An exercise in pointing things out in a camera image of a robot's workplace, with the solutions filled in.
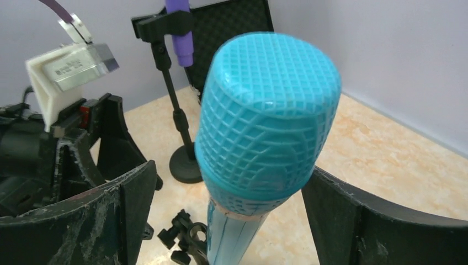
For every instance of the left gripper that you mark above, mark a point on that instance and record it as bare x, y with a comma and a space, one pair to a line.
88, 146

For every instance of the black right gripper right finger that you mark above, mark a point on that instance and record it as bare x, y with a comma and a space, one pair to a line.
352, 226

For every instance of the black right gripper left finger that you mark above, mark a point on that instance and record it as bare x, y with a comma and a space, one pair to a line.
103, 225

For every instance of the black tripod stand with clip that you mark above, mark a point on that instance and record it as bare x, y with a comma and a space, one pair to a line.
175, 239

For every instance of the purple microphone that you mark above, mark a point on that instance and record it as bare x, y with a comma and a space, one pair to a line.
183, 45

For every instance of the black round-base mic stand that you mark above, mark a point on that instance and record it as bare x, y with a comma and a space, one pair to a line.
152, 29

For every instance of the teal microphone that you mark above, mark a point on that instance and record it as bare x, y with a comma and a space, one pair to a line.
267, 108

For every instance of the black poker chip case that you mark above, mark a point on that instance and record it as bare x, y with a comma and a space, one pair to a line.
217, 23

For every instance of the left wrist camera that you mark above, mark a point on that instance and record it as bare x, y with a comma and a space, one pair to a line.
58, 75

